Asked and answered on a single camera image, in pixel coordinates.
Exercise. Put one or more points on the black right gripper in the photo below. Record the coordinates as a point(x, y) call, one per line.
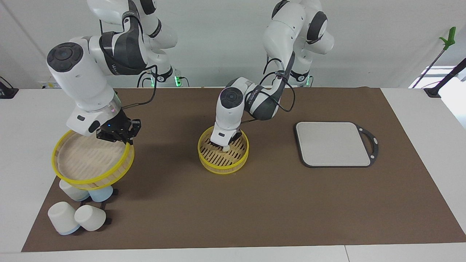
point(114, 129)

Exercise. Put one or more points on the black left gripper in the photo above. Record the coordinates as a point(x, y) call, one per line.
point(236, 137)

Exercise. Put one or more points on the white steamed bun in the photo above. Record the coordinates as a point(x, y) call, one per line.
point(226, 148)

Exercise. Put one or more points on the yellow rim bamboo steamer lid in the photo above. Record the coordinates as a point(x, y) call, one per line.
point(91, 163)

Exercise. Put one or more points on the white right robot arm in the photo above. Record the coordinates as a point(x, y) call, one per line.
point(76, 80)

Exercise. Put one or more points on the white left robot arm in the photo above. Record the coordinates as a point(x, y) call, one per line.
point(280, 32)

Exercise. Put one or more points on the yellow rim bamboo steamer basket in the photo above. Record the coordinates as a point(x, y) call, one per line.
point(222, 163)

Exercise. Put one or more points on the brown table mat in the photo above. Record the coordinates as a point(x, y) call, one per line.
point(218, 211)

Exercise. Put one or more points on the light blue plastic cup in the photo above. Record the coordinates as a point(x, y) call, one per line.
point(102, 195)

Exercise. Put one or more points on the white plastic cup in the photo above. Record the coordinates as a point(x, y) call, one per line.
point(72, 193)
point(89, 217)

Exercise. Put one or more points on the white cutting board grey rim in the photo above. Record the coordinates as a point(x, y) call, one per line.
point(331, 143)

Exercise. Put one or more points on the white cup with blue rim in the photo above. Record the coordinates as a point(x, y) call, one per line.
point(62, 216)

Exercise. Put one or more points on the black desk clamp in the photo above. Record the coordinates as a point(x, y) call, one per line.
point(7, 94)

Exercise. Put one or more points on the black stand pole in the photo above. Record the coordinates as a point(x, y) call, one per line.
point(433, 91)

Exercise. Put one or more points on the green tipped pole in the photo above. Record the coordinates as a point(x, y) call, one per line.
point(450, 36)

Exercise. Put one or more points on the white wall socket box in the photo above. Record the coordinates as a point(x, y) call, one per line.
point(51, 85)

